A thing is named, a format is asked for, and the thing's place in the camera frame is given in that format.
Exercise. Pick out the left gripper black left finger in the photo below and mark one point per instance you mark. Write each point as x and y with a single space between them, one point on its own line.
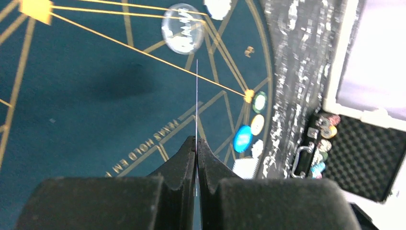
163 200

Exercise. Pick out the clear dealer button disc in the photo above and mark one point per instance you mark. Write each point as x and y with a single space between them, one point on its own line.
183 28

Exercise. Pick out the blue dealer button disc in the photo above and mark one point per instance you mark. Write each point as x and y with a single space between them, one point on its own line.
242 139

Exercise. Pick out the white chip mat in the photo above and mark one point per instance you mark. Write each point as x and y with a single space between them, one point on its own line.
257 149
218 9

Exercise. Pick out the round dark blue poker mat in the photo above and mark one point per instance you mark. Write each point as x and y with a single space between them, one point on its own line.
98 93

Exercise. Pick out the blue chip stack in case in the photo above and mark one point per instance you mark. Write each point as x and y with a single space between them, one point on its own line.
318 168

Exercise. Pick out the yellow chip mat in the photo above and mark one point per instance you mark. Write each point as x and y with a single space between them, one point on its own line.
257 124

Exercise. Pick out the white chip mat top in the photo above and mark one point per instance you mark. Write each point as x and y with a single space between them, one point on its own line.
218 9

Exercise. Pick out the green chip stack in case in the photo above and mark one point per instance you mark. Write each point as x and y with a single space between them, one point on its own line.
319 157

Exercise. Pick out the black poker chip case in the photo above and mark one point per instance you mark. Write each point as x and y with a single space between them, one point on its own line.
364 159

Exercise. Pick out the green chip mat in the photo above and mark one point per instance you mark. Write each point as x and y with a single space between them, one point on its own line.
259 102

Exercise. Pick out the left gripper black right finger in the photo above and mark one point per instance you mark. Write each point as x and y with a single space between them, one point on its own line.
231 203

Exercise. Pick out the white chip stack in case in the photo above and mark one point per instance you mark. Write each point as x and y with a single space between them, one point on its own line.
324 145

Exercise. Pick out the blue backed playing card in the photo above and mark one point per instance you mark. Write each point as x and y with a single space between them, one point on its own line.
196 128

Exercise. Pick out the red chip stack in case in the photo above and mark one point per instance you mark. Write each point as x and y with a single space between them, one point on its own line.
330 119

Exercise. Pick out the yellow chip stack in case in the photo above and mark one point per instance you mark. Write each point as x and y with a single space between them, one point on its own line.
328 132

